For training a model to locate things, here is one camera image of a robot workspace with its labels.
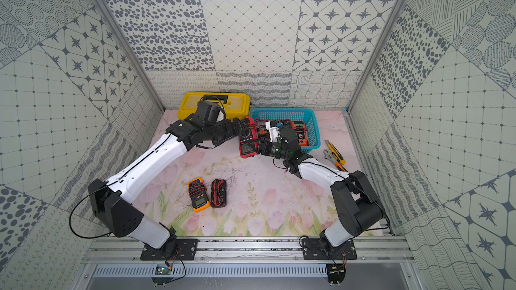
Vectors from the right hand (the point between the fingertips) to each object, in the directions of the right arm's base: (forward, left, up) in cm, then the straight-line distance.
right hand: (250, 145), depth 83 cm
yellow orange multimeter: (-14, +23, -14) cm, 30 cm away
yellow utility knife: (+9, -42, -18) cm, 46 cm away
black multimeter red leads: (-15, +14, -14) cm, 25 cm away
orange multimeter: (+23, -24, -14) cm, 36 cm away
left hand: (+2, +4, +9) cm, 10 cm away
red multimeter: (-1, +1, +3) cm, 3 cm away
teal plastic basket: (+25, -30, -9) cm, 40 cm away
